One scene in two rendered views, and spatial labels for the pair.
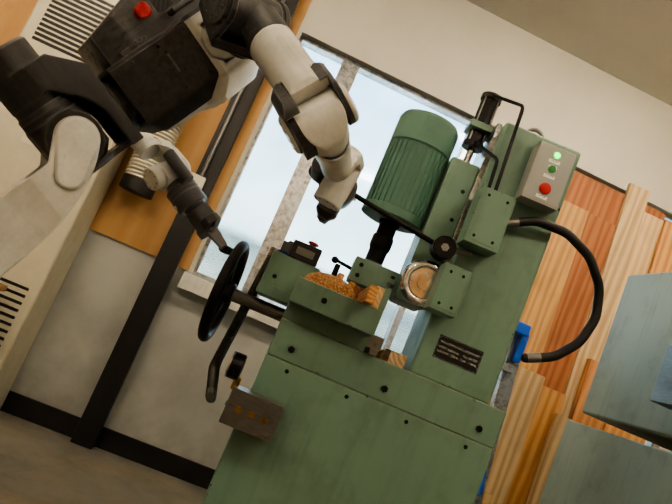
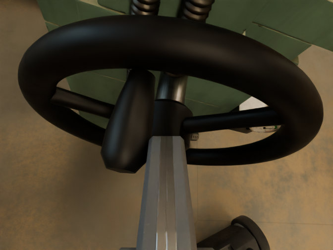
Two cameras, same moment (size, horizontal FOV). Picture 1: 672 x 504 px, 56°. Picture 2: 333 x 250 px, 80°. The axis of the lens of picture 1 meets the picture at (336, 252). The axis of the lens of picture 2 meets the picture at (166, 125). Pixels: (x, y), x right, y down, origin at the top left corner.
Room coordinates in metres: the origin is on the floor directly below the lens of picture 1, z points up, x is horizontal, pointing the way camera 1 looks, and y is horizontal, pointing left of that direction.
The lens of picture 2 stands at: (1.75, 0.31, 1.02)
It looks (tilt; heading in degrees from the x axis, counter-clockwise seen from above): 66 degrees down; 242
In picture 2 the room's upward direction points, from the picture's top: 40 degrees clockwise
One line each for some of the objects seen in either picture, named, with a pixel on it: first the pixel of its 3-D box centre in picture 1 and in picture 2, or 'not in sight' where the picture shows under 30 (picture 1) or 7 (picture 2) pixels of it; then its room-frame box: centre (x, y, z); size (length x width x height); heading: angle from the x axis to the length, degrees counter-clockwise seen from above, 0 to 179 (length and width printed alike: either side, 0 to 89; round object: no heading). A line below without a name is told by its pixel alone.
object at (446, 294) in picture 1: (446, 291); not in sight; (1.56, -0.29, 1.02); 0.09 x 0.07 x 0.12; 1
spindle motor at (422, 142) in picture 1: (410, 172); not in sight; (1.71, -0.11, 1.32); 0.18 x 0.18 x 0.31
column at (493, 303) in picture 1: (486, 263); not in sight; (1.72, -0.40, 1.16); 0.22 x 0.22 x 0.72; 1
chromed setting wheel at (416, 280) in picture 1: (423, 283); not in sight; (1.59, -0.24, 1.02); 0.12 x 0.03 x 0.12; 91
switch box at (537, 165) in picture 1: (544, 177); not in sight; (1.58, -0.43, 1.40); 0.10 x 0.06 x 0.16; 91
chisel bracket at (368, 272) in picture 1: (373, 280); not in sight; (1.71, -0.13, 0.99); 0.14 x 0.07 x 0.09; 91
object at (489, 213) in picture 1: (485, 221); not in sight; (1.56, -0.32, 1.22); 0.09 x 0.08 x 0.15; 91
